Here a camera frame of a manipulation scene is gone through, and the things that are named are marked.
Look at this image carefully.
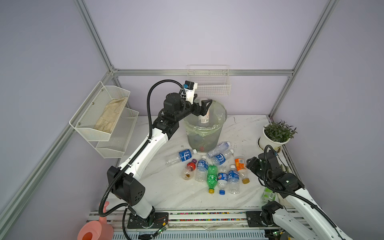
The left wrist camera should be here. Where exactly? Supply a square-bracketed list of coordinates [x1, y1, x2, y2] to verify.
[183, 81, 198, 104]

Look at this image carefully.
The beige label small bottle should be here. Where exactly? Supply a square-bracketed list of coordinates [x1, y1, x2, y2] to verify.
[199, 98, 211, 124]

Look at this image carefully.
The white two-tier mesh shelf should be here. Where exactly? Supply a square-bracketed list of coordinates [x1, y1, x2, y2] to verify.
[69, 82, 139, 159]

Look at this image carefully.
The blue label water bottle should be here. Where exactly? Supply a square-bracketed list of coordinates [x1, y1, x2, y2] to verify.
[212, 149, 234, 166]

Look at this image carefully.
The white wire wall basket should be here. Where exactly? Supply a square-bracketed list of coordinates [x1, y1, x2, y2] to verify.
[187, 65, 232, 98]

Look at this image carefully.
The pepsi bottle blue cap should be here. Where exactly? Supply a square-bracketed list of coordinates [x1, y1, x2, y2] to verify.
[218, 166, 228, 196]

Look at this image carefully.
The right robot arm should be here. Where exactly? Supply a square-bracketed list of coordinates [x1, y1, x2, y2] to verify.
[246, 145, 350, 240]

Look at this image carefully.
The grey bin with green liner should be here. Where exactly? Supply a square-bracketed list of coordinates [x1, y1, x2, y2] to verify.
[184, 100, 228, 153]

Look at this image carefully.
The pink watering can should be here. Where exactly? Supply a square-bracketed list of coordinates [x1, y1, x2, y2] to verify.
[77, 217, 114, 240]

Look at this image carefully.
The orange label yellow cap bottle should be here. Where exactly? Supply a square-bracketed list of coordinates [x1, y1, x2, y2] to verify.
[235, 158, 250, 184]

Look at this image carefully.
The potted green plant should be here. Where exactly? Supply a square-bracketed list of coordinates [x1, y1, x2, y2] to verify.
[258, 120, 297, 151]

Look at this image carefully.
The green soda bottle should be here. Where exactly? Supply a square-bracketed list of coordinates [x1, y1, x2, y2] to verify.
[207, 165, 218, 194]

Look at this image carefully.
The lime label bottle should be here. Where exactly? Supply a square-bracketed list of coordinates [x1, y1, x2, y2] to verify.
[261, 187, 276, 204]

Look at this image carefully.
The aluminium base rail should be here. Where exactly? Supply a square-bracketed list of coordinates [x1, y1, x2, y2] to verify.
[86, 206, 334, 240]

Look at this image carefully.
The beige cloth in shelf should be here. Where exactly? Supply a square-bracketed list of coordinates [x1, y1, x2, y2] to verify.
[94, 97, 128, 134]

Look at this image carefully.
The clear bottle near bin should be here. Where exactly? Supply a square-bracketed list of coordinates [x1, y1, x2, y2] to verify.
[207, 142, 231, 159]

